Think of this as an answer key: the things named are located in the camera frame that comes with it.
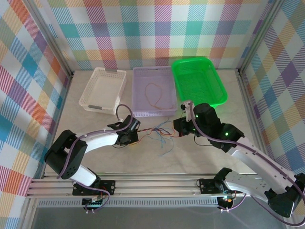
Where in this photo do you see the red cable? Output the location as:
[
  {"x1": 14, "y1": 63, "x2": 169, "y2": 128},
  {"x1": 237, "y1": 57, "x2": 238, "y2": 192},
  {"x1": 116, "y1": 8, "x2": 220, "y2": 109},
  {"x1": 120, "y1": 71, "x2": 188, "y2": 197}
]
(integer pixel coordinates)
[{"x1": 139, "y1": 127, "x2": 179, "y2": 139}]

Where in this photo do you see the thin orange cable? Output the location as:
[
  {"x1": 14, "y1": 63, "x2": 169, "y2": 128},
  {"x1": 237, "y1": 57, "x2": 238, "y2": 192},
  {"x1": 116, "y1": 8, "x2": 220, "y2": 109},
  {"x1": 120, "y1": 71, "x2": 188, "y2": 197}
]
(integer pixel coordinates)
[{"x1": 144, "y1": 83, "x2": 174, "y2": 110}]

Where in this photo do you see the green perforated plastic basket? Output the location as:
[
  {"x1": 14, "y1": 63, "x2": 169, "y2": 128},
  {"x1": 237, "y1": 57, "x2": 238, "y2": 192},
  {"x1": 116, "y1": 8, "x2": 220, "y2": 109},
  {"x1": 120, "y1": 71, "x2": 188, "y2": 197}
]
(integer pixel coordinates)
[{"x1": 171, "y1": 56, "x2": 229, "y2": 112}]

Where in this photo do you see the white perforated plastic basket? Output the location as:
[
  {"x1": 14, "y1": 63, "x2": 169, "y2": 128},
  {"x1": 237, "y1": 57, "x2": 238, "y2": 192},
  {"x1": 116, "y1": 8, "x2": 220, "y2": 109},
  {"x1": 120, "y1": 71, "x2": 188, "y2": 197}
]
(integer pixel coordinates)
[{"x1": 78, "y1": 67, "x2": 127, "y2": 115}]

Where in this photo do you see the lavender perforated plastic basket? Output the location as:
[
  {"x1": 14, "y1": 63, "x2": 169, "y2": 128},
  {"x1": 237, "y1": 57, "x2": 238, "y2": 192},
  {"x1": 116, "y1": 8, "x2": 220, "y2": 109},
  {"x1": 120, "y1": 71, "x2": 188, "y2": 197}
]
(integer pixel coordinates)
[{"x1": 132, "y1": 66, "x2": 178, "y2": 118}]

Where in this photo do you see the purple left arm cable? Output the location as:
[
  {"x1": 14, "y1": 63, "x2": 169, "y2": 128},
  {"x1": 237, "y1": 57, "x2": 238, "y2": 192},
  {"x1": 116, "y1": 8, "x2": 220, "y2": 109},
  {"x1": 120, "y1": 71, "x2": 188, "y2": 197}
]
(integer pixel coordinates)
[{"x1": 57, "y1": 104, "x2": 133, "y2": 214}]

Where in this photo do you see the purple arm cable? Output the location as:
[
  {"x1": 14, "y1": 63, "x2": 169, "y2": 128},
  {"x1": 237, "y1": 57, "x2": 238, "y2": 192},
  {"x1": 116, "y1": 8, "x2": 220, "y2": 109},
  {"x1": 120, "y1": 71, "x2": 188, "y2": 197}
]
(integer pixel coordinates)
[
  {"x1": 57, "y1": 104, "x2": 133, "y2": 214},
  {"x1": 188, "y1": 101, "x2": 305, "y2": 227}
]

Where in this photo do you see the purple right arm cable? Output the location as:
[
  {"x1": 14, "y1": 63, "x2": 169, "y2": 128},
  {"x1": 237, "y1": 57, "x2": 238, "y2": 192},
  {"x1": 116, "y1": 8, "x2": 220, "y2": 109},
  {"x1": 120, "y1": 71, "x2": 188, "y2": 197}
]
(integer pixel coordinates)
[{"x1": 188, "y1": 101, "x2": 305, "y2": 227}]

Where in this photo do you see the aluminium table edge rail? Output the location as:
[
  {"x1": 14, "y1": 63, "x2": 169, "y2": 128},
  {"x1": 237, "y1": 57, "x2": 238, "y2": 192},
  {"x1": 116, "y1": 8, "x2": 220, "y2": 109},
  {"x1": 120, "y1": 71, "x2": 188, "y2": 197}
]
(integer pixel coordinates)
[
  {"x1": 235, "y1": 68, "x2": 265, "y2": 150},
  {"x1": 40, "y1": 71, "x2": 75, "y2": 178}
]

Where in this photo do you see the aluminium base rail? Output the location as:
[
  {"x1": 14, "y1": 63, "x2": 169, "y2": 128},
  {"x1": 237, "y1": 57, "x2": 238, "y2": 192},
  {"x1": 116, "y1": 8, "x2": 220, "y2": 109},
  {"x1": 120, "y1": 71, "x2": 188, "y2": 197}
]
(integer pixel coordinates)
[{"x1": 25, "y1": 173, "x2": 259, "y2": 199}]

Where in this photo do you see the slotted grey cable duct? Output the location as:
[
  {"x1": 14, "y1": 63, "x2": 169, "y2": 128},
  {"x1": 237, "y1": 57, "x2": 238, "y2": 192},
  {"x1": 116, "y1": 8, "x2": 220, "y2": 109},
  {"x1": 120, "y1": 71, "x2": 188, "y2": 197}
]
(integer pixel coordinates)
[{"x1": 37, "y1": 199, "x2": 220, "y2": 208}]

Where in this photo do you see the aluminium frame post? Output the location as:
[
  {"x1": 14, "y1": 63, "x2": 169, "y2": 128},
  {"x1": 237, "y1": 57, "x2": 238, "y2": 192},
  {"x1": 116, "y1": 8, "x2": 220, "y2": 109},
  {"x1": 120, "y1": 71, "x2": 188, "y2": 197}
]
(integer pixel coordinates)
[
  {"x1": 28, "y1": 0, "x2": 73, "y2": 76},
  {"x1": 238, "y1": 0, "x2": 285, "y2": 73}
]

